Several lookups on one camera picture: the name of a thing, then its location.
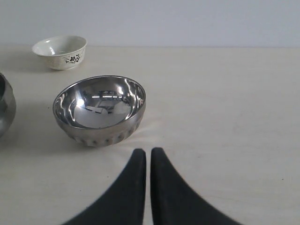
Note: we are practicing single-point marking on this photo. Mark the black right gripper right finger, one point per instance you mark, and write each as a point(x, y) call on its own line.
point(174, 202)

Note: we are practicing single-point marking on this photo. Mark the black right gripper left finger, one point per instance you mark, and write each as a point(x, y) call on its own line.
point(123, 202)

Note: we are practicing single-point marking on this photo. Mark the ribbed stainless steel bowl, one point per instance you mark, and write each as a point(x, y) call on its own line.
point(100, 111)

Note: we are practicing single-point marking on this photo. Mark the smooth stainless steel bowl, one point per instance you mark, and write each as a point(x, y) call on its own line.
point(7, 105)

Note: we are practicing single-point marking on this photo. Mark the cream ceramic floral bowl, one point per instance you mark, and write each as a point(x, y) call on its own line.
point(61, 52)

